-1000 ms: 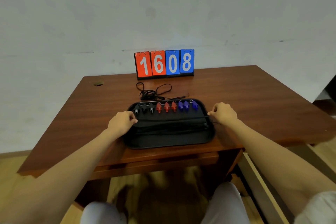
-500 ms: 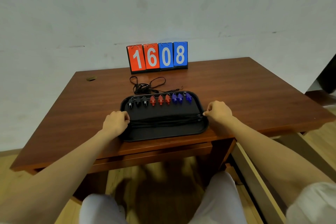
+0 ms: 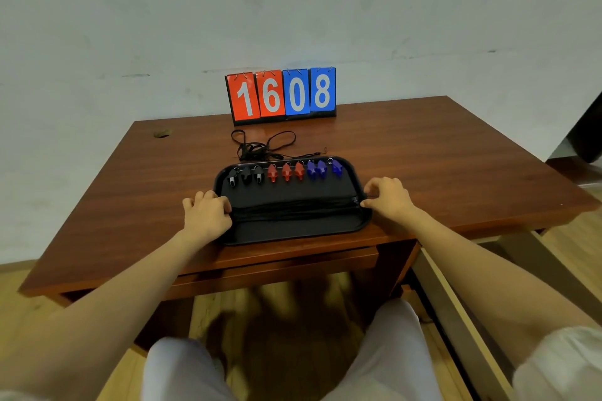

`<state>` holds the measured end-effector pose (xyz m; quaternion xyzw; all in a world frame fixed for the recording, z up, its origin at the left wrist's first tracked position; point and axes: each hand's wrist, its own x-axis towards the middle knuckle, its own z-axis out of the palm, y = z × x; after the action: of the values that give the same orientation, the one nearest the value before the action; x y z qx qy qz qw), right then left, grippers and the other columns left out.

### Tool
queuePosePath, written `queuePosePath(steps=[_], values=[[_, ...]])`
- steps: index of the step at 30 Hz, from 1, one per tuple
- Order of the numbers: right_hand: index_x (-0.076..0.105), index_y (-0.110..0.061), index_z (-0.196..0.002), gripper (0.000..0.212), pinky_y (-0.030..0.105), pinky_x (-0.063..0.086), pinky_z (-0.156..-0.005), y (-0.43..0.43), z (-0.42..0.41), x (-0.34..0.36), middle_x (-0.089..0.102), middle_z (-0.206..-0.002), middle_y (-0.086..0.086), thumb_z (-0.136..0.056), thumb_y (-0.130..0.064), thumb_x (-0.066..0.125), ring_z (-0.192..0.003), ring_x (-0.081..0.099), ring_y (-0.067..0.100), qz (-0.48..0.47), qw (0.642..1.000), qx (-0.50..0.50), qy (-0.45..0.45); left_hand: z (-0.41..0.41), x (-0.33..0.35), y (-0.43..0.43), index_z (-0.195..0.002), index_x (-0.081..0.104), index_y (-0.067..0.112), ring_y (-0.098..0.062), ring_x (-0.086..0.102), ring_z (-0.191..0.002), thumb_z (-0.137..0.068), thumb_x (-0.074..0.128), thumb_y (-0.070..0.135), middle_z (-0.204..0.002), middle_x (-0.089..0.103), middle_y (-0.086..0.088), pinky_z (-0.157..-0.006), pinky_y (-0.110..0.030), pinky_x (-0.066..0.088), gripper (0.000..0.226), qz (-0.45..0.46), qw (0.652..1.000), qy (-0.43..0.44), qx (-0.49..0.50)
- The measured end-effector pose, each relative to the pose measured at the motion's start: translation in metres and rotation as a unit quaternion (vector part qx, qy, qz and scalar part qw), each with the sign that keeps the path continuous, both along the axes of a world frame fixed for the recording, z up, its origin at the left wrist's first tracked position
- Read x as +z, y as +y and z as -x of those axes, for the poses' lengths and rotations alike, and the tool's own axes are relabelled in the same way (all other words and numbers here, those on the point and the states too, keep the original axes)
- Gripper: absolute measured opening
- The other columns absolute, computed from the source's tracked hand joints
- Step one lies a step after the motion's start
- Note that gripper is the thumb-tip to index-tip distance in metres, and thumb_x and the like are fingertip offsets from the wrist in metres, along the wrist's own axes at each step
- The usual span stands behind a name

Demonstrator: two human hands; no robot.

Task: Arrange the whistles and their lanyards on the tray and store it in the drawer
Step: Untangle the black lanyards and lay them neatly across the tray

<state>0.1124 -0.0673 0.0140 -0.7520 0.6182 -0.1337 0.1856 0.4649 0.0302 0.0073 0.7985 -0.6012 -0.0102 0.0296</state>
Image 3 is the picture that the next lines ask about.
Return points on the red and blue flip scoreboard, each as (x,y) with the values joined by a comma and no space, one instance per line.
(282,95)

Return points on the red whistle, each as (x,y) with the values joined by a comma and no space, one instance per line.
(299,171)
(272,173)
(286,172)

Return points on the blue whistle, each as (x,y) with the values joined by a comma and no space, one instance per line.
(312,169)
(321,168)
(336,166)

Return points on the person's left fingers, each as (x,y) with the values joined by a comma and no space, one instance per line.
(209,198)

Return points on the black plastic tray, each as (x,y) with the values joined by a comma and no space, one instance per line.
(291,231)

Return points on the person's left hand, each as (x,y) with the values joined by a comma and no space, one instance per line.
(207,220)

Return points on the person's right hand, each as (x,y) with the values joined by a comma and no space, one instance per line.
(390,203)

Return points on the dark chair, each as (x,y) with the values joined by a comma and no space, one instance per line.
(588,133)

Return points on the person's left leg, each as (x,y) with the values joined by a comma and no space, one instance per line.
(183,372)

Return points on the person's right thumb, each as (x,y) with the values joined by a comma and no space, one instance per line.
(369,202)

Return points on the person's right leg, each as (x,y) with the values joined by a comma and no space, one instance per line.
(390,353)

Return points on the brown wooden desk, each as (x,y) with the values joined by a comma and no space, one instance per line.
(282,269)

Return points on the person's left forearm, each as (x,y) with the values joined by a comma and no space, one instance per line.
(103,311)

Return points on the black whistle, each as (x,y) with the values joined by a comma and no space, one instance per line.
(233,177)
(258,174)

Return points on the person's right forearm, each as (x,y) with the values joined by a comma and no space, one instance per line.
(479,269)

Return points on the person's leg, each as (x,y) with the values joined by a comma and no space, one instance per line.
(390,353)
(183,372)

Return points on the person's white right sleeve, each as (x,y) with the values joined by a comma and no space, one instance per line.
(564,368)

